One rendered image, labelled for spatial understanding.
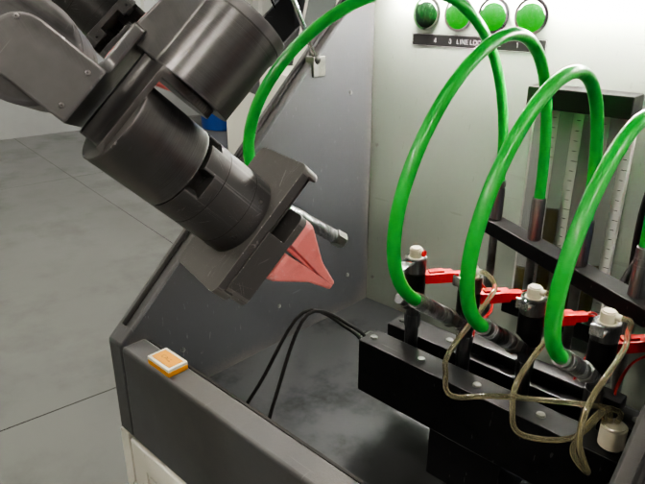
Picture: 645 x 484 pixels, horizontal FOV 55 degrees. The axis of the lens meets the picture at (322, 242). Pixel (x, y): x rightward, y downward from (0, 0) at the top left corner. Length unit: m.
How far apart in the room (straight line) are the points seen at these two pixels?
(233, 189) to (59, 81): 0.11
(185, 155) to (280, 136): 0.64
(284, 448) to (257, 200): 0.38
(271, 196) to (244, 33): 0.11
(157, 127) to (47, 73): 0.06
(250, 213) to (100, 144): 0.10
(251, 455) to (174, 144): 0.45
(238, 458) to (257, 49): 0.52
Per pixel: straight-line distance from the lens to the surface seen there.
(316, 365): 1.06
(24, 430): 2.47
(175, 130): 0.37
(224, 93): 0.37
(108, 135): 0.36
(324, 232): 0.80
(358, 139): 1.14
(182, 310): 0.96
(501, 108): 0.90
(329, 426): 0.93
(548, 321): 0.55
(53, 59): 0.36
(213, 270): 0.41
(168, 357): 0.86
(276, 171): 0.42
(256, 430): 0.74
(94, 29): 0.72
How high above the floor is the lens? 1.41
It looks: 22 degrees down
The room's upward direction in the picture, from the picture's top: straight up
